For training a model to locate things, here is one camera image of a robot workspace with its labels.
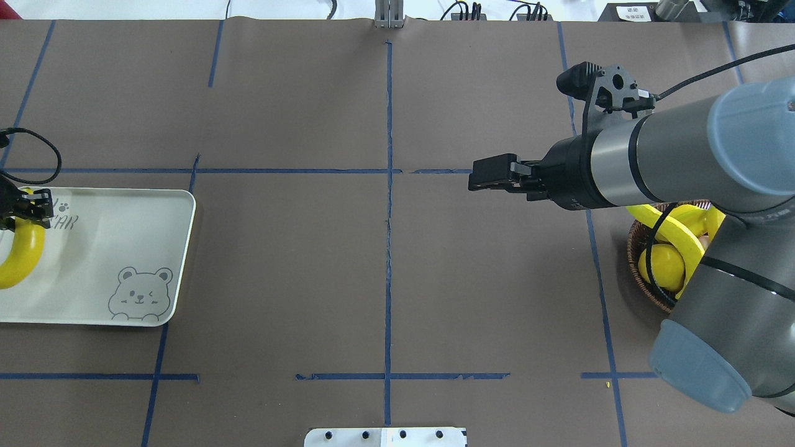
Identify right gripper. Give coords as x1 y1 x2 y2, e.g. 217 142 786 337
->
468 135 598 211

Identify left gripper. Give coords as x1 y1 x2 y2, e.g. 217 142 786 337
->
1 176 54 232

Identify yellow banana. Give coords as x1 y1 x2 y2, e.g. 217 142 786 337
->
655 204 727 274
1 186 48 289

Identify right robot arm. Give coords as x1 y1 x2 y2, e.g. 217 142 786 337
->
468 76 793 416

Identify woven fruit basket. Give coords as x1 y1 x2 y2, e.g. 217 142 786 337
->
627 200 711 312

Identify white bear tray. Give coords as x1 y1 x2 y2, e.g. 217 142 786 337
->
1 187 196 327

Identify yellow lemon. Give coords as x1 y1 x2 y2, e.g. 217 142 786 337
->
651 243 685 292

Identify aluminium frame post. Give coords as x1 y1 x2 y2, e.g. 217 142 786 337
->
374 0 406 29

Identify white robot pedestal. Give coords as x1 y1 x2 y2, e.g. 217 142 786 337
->
303 427 468 446

